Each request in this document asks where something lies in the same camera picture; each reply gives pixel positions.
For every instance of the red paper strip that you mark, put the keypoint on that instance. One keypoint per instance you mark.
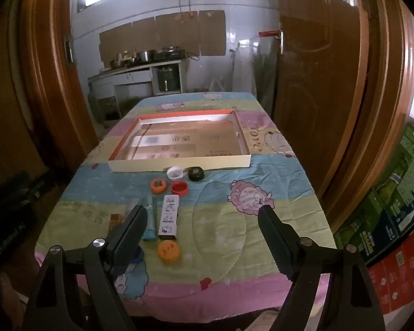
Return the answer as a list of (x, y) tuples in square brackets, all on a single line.
[(268, 33)]

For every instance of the printed cartoon blanket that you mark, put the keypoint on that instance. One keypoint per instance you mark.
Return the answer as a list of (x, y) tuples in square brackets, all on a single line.
[(227, 241)]

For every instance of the brown wooden door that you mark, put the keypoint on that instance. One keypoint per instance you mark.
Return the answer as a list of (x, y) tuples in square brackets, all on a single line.
[(314, 93)]

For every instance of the white printed small box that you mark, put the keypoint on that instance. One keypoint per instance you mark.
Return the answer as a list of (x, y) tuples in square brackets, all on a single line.
[(169, 217)]

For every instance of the red bottle cap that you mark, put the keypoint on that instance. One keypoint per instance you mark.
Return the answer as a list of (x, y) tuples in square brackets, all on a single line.
[(179, 188)]

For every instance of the white kitchen counter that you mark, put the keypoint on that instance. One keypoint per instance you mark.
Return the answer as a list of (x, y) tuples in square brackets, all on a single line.
[(131, 77)]

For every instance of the cardboard wall sheet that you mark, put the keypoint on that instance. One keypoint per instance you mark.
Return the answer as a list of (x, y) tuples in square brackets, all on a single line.
[(179, 34)]

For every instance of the small gold box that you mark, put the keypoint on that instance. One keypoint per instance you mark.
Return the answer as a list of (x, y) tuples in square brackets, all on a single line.
[(114, 221)]

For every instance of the dark green air fryer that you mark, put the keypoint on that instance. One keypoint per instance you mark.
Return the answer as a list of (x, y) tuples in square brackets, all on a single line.
[(168, 80)]

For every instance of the teal tube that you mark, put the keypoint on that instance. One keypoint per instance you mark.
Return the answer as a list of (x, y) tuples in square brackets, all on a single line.
[(151, 224)]

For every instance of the white bottle cap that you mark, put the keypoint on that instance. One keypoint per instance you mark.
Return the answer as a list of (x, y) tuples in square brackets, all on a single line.
[(175, 173)]

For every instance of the red printed carton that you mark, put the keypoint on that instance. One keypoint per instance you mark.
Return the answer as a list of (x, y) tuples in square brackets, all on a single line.
[(400, 275)]

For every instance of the blue bottle cap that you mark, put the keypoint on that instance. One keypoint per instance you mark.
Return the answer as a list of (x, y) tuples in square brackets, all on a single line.
[(138, 256)]

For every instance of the black bottle cap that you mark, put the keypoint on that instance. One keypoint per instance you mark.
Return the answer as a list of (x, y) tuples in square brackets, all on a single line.
[(195, 173)]

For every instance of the green printed cartons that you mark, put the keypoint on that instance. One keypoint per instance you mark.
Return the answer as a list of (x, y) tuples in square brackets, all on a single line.
[(393, 193)]

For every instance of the orange rimmed cardboard box tray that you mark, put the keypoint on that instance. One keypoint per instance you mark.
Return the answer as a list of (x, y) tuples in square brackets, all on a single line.
[(214, 144)]

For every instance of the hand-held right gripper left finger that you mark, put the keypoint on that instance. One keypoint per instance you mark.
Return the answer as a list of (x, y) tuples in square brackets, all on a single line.
[(131, 234)]

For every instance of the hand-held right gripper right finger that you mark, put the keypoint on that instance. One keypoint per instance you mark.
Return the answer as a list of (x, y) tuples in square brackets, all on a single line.
[(274, 238)]

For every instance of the orange cap with dark print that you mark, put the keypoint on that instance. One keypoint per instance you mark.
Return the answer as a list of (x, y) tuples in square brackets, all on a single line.
[(158, 185)]

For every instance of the wooden door frame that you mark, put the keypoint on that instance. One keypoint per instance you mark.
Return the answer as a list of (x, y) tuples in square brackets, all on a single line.
[(48, 76)]

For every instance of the plain orange bottle cap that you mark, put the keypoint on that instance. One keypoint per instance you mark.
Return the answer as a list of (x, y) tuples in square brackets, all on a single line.
[(168, 251)]

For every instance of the steel pot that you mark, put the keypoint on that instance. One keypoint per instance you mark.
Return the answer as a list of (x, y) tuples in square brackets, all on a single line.
[(146, 56)]

